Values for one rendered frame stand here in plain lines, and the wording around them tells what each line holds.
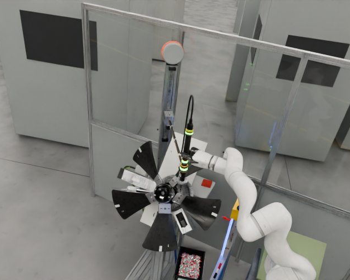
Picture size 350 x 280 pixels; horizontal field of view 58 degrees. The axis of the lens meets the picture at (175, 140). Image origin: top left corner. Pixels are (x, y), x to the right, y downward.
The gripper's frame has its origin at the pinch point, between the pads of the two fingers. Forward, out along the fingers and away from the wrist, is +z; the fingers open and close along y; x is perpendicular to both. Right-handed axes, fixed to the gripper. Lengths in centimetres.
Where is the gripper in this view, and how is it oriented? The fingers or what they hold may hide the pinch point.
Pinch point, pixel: (186, 153)
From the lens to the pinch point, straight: 178.5
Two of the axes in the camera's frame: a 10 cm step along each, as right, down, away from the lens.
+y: 4.3, -4.5, 7.8
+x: 1.0, -8.4, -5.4
